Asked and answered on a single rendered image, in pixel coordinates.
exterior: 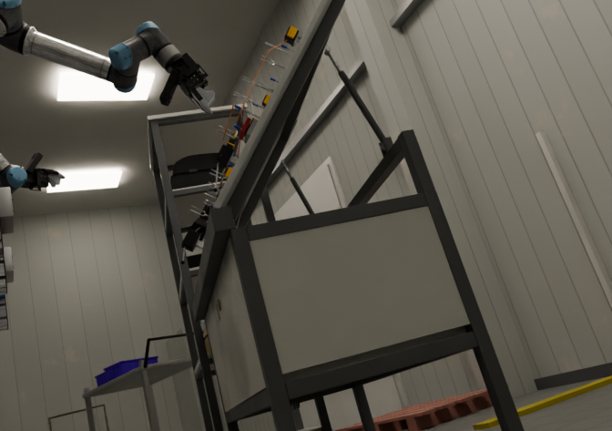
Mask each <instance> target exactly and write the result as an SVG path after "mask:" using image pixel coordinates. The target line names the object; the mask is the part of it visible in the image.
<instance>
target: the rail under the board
mask: <svg viewBox="0 0 612 431"><path fill-rule="evenodd" d="M232 229H236V226H235V222H234V219H233V215H232V211H231V207H230V206H225V207H220V208H215V209H210V210H209V218H208V224H207V229H206V234H205V239H204V244H203V249H202V254H201V259H200V265H199V274H198V279H197V284H196V289H195V294H194V299H193V304H192V311H193V315H194V320H195V322H196V321H200V320H204V319H205V317H206V314H207V311H208V308H209V303H210V299H211V296H212V294H213V290H214V287H215V283H216V280H217V278H218V274H219V269H220V265H221V263H222V260H223V256H224V253H225V250H226V247H227V244H228V240H229V237H230V230H232Z"/></svg>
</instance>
